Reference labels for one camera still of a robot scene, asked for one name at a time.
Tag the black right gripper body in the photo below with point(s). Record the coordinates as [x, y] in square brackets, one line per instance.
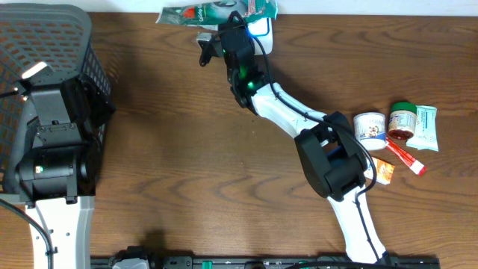
[224, 31]

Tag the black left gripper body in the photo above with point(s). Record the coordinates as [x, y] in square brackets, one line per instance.
[105, 106]

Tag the white red package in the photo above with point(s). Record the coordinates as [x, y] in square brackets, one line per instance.
[218, 12]

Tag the white blue labelled jar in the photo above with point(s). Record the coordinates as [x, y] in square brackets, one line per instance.
[370, 130]

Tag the green lid white jar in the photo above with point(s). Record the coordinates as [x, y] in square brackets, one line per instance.
[402, 120]

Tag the small orange carton box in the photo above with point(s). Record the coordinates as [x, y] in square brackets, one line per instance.
[384, 171]

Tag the red coffee stick sachet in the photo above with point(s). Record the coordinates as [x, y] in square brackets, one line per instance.
[411, 162]

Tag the teal white snack packet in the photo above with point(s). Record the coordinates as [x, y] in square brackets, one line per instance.
[425, 136]

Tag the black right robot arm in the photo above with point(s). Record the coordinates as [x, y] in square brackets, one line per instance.
[335, 164]

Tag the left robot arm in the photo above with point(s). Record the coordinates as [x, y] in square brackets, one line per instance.
[58, 173]

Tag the white barcode scanner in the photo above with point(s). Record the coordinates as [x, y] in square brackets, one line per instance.
[262, 29]

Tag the grey plastic mesh basket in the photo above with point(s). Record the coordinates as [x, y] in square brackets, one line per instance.
[58, 34]

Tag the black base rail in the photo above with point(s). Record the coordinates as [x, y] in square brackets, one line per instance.
[141, 257]

